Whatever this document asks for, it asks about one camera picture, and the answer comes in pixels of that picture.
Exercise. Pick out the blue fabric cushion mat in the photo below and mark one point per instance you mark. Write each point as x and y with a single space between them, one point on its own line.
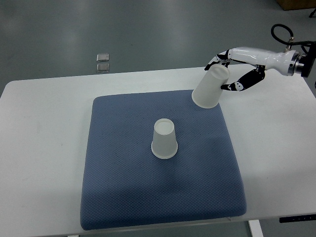
125 184

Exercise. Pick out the black table control panel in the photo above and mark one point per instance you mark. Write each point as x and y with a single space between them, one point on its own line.
300 218

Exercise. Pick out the brown cardboard box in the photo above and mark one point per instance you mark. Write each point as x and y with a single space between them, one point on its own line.
296 4

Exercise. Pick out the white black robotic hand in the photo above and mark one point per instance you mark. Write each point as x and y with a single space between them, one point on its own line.
286 63

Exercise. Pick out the metal floor plate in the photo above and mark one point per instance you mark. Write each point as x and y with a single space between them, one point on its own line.
102 57
103 68

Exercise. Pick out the white table leg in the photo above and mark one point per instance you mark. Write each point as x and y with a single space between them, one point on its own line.
255 228

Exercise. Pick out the white paper cup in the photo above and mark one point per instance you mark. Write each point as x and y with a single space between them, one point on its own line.
164 144
207 93

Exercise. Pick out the lower metal floor plate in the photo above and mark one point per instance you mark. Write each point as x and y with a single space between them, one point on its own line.
103 68

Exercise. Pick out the black tripod leg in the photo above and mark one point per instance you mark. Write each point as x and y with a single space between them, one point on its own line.
312 13

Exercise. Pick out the upper metal floor plate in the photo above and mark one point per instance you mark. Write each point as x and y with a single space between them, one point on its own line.
102 57

